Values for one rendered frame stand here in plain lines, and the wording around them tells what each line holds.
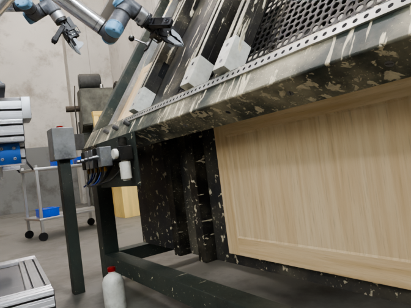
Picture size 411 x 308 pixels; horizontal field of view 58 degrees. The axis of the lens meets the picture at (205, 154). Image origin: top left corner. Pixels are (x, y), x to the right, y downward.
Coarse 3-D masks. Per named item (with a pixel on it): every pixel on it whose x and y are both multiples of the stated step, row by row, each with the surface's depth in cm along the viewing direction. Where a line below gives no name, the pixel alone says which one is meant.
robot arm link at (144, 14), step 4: (144, 8) 167; (140, 12) 165; (144, 12) 166; (148, 12) 167; (136, 16) 165; (140, 16) 165; (144, 16) 166; (148, 16) 167; (136, 20) 167; (140, 20) 166; (144, 20) 166; (140, 24) 169
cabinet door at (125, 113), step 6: (144, 72) 209; (138, 78) 213; (138, 84) 207; (132, 90) 210; (132, 96) 205; (126, 102) 208; (132, 102) 199; (126, 108) 202; (120, 114) 205; (126, 114) 197
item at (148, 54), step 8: (176, 0) 235; (168, 8) 231; (168, 16) 230; (152, 40) 222; (152, 48) 222; (144, 56) 218; (144, 64) 218; (136, 72) 214; (136, 80) 214; (128, 88) 211; (128, 96) 210; (120, 104) 207; (120, 112) 206; (112, 120) 204
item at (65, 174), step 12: (60, 168) 206; (60, 180) 208; (72, 180) 209; (72, 192) 208; (72, 204) 207; (72, 216) 207; (72, 228) 206; (72, 240) 206; (72, 252) 205; (72, 264) 204; (72, 276) 204; (72, 288) 207; (84, 288) 207
